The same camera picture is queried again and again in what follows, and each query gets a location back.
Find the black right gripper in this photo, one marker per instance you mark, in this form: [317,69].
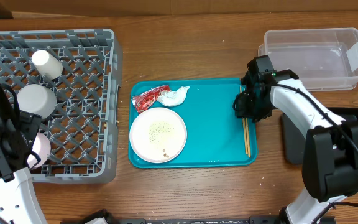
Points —
[248,106]

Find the white cup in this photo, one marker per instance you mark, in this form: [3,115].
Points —
[46,64]

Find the pink shallow bowl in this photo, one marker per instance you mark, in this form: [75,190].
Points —
[42,148]

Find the grey white bowl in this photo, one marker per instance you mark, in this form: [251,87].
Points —
[37,99]

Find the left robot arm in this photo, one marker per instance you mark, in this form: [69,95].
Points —
[18,130]

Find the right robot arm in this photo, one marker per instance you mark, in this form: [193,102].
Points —
[330,156]

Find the wooden chopstick right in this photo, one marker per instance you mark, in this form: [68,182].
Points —
[248,137]

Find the teal plastic tray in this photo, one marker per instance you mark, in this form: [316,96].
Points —
[215,134]

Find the clear plastic bin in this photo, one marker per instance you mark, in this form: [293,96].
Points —
[324,59]

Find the crumpled white napkin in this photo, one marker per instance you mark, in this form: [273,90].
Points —
[171,98]

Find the large white plate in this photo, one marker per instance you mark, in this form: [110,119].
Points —
[158,135]

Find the red snack wrapper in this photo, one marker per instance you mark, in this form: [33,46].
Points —
[145,100]

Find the grey plastic dish rack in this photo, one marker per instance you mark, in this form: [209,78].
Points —
[82,129]

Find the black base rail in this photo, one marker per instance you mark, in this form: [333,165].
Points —
[103,216]

